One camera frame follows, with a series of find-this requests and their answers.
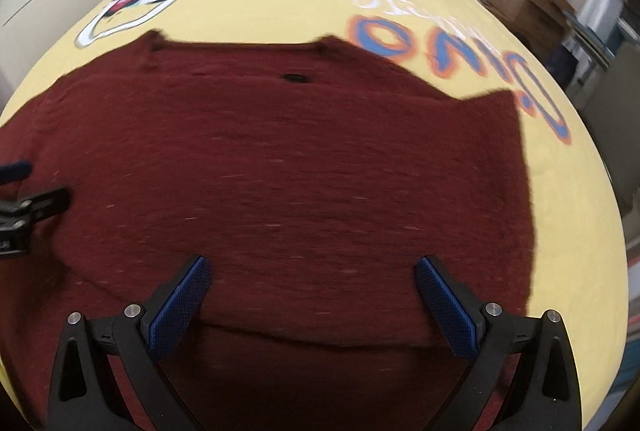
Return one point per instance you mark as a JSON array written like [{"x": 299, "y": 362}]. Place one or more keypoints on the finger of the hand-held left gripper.
[
  {"x": 35, "y": 207},
  {"x": 14, "y": 172}
]

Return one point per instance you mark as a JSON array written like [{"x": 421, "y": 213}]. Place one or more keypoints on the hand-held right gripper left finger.
[{"x": 181, "y": 306}]

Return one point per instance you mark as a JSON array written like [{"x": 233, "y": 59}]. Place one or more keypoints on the maroon knit sweater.
[{"x": 300, "y": 161}]

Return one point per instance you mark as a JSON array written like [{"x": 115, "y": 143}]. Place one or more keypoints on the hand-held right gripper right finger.
[{"x": 445, "y": 306}]

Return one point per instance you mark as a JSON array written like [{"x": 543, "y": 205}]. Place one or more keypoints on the yellow printed blanket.
[{"x": 300, "y": 11}]

